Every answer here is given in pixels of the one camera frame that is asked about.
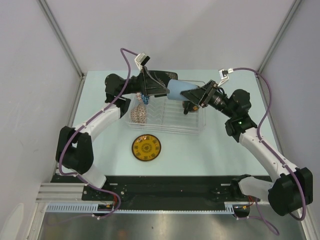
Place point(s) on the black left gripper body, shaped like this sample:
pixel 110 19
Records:
pixel 135 85

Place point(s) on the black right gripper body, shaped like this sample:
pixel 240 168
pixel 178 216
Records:
pixel 219 102

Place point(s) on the blue patterned bowl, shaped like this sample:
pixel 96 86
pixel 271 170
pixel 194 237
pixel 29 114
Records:
pixel 144 99

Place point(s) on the black floral square plate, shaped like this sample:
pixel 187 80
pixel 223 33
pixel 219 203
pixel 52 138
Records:
pixel 164 76

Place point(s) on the red lacquer cup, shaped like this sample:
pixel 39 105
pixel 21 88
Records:
pixel 189 107

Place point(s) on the light blue plastic cup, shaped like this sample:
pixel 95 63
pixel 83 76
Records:
pixel 176 87

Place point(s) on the brown patterned bowl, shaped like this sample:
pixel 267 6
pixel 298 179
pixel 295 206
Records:
pixel 139 114

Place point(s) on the white wire dish rack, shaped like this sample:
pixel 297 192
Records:
pixel 165 115

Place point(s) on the yellow round saucer plate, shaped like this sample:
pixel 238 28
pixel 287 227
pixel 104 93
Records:
pixel 146 147

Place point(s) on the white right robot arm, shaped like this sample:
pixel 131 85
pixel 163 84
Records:
pixel 291 188

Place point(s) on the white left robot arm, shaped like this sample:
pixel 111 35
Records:
pixel 75 144

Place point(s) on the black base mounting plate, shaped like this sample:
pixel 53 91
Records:
pixel 175 191

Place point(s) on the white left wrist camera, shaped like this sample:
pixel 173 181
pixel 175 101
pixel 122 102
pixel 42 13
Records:
pixel 141 60

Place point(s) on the aluminium frame rail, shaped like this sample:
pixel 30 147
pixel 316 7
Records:
pixel 60 193

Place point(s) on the white slotted cable duct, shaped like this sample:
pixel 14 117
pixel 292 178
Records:
pixel 99 208

